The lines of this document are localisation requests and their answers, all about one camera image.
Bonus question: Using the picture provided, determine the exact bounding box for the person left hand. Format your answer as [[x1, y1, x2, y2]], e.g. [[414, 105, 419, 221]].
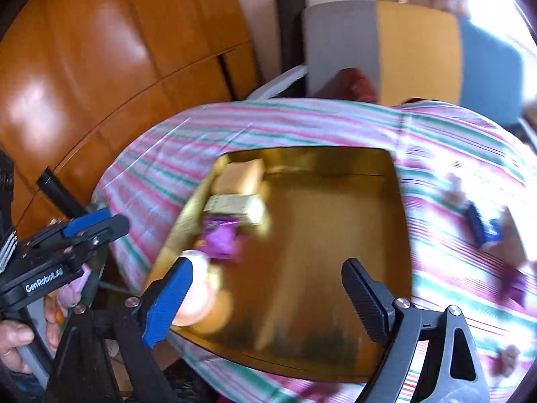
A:
[[1, 297, 61, 374]]

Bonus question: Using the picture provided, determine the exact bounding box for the gold metal tin tray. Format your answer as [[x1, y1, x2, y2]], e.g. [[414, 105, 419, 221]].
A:
[[144, 145, 414, 385]]

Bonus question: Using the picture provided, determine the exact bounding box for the wooden wardrobe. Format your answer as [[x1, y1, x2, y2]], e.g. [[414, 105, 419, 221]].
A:
[[1, 0, 259, 236]]

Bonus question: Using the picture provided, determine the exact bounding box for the green beige small carton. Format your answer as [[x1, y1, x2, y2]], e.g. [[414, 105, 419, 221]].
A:
[[204, 194, 266, 226]]

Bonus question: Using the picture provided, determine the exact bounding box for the striped bed sheet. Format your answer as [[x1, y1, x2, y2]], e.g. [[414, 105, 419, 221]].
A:
[[93, 99, 536, 402]]

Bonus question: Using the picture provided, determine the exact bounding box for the white cardboard box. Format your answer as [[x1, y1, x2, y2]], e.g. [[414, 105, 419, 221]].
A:
[[489, 207, 529, 268]]

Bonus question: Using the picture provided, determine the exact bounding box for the yellow sponge block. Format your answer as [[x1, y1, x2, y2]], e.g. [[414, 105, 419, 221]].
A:
[[211, 158, 265, 195]]

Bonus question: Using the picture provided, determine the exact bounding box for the blue Tempo tissue pack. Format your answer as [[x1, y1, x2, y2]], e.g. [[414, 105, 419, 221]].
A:
[[463, 201, 503, 249]]

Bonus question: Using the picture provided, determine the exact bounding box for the grey yellow blue chair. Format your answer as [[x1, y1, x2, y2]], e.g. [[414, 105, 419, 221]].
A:
[[249, 1, 523, 129]]

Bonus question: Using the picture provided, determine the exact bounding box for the peach silicone cup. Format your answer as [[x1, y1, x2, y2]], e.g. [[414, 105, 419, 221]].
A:
[[172, 249, 216, 326]]

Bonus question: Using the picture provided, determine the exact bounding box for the black rolled mat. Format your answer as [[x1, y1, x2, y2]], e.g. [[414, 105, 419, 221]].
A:
[[275, 0, 306, 97]]

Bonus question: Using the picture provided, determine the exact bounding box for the dark red cloth bag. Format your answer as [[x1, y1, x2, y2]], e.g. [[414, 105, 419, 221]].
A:
[[319, 68, 378, 104]]

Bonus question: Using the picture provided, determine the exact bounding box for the purple snack packet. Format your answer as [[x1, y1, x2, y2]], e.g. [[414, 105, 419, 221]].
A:
[[195, 215, 240, 260], [499, 266, 527, 308]]

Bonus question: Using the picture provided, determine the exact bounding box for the beige cloth ball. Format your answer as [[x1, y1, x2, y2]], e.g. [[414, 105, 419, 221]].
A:
[[493, 345, 520, 377]]

